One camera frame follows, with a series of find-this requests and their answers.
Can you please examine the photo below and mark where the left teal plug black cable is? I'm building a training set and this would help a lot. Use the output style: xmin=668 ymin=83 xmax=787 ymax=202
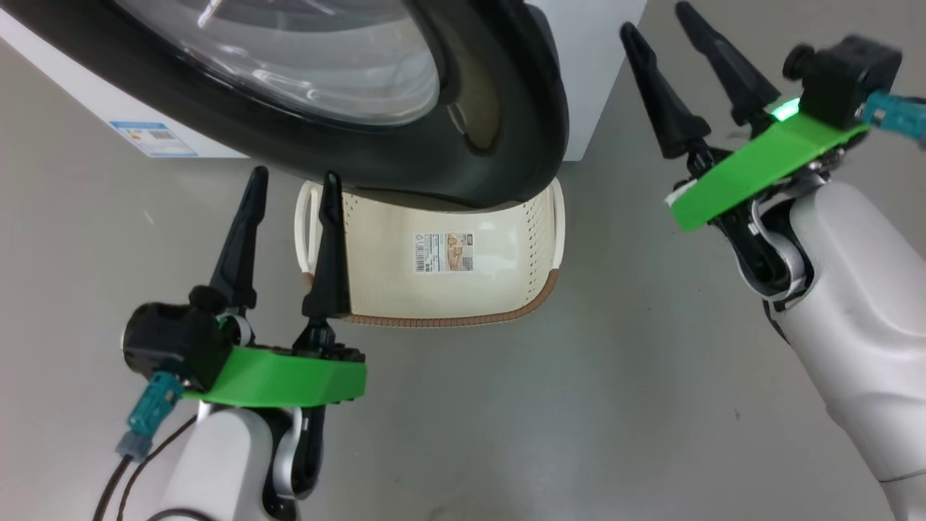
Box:
xmin=93 ymin=373 xmax=200 ymax=521

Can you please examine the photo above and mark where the blue energy label sticker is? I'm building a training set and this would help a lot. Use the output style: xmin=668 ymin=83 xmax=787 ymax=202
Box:
xmin=110 ymin=121 xmax=197 ymax=158

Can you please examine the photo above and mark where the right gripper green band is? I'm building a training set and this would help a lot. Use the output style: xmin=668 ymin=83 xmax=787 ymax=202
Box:
xmin=620 ymin=1 xmax=870 ymax=234

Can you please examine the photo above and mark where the cream laundry basket brown rim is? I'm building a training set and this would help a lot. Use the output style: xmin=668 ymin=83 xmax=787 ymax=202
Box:
xmin=294 ymin=177 xmax=566 ymax=330

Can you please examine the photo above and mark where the teal plug black cable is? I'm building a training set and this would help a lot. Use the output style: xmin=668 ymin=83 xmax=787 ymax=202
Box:
xmin=861 ymin=90 xmax=926 ymax=149
xmin=93 ymin=373 xmax=200 ymax=521

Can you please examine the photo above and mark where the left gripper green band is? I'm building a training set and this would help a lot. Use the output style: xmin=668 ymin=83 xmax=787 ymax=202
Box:
xmin=184 ymin=166 xmax=368 ymax=410

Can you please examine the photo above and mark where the black round glass door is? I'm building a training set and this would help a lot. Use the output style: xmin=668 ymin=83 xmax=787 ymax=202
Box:
xmin=0 ymin=0 xmax=569 ymax=211

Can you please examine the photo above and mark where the right teal plug black cable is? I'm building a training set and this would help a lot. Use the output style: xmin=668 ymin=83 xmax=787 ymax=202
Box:
xmin=861 ymin=90 xmax=926 ymax=149

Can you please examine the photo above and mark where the basket product label sticker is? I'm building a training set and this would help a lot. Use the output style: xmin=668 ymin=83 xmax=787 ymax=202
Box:
xmin=414 ymin=232 xmax=475 ymax=274

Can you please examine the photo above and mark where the white front-load washing machine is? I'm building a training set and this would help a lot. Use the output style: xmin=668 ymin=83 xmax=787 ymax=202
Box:
xmin=0 ymin=0 xmax=647 ymax=161

